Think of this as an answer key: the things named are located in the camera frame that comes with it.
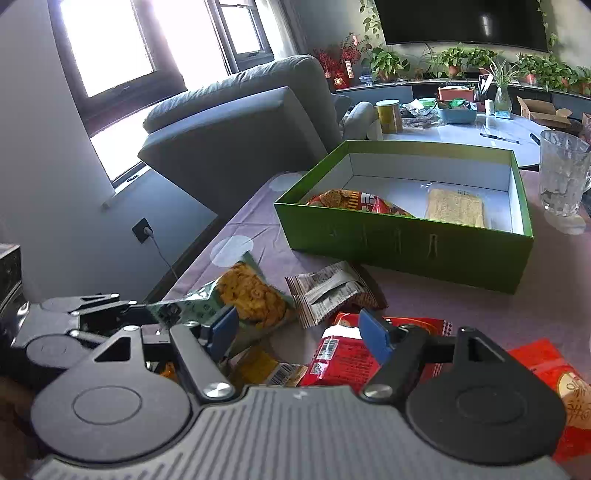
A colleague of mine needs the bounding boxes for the yellow green snack packet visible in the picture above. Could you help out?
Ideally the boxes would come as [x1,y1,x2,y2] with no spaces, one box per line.
[229,345,308,389]

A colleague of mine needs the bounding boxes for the red snack packet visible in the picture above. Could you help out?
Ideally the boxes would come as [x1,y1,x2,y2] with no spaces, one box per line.
[298,312,453,393]

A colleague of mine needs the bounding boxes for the brown grey snack packet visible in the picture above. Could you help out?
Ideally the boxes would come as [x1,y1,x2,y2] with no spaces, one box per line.
[286,261,388,329]

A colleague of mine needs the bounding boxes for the large red snack bag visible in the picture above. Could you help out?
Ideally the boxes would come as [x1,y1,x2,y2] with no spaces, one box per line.
[510,339,591,463]

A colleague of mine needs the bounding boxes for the sliced bread loaf bag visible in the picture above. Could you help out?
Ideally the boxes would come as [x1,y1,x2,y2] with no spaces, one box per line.
[425,189,485,228]

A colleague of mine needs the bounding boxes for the orange snack packet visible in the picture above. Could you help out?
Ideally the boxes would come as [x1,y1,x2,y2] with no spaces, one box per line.
[159,362,179,383]

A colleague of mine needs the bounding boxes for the pink dotted tablecloth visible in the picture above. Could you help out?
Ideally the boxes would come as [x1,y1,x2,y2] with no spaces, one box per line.
[161,168,591,480]

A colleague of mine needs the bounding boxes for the green cardboard box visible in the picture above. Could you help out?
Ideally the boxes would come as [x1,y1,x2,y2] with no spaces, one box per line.
[274,140,534,294]

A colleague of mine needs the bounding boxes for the grey sofa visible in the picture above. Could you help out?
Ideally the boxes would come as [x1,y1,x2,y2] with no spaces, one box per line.
[138,55,378,219]

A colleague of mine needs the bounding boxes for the blue plastic basket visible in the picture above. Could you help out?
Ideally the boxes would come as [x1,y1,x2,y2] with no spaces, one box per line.
[438,104,478,125]

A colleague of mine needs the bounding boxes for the yellow tin can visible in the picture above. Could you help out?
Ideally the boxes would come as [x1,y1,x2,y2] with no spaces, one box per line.
[376,99,404,134]

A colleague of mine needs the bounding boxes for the round white coffee table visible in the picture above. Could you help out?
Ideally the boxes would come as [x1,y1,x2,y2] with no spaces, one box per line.
[367,114,544,169]

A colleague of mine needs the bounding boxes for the glass vase with plant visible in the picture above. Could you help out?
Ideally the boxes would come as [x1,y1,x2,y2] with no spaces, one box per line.
[489,60,519,119]

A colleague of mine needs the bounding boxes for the red flower decoration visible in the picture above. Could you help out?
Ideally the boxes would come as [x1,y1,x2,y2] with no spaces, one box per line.
[312,33,363,90]

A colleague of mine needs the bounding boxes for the wall power socket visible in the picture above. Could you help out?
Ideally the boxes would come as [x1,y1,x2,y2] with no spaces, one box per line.
[132,218,153,244]

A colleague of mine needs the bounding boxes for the white power cable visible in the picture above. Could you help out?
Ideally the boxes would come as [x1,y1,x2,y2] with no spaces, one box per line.
[143,227,180,280]

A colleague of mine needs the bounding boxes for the black wall television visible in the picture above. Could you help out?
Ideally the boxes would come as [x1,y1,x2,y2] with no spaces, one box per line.
[376,0,547,51]

